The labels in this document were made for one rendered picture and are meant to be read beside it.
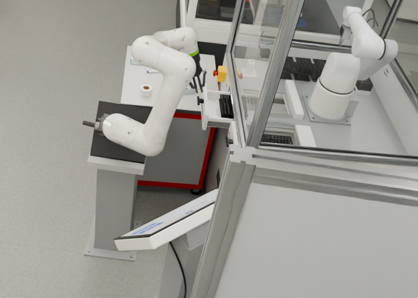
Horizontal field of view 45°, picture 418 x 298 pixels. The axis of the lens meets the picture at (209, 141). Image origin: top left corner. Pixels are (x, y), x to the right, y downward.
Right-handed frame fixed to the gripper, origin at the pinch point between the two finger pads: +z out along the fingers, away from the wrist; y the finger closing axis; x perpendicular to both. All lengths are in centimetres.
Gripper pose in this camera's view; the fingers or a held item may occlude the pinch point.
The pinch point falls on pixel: (199, 92)
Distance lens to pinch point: 278.9
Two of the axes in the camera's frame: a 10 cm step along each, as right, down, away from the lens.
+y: -9.8, 1.7, 0.8
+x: 0.6, 6.7, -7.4
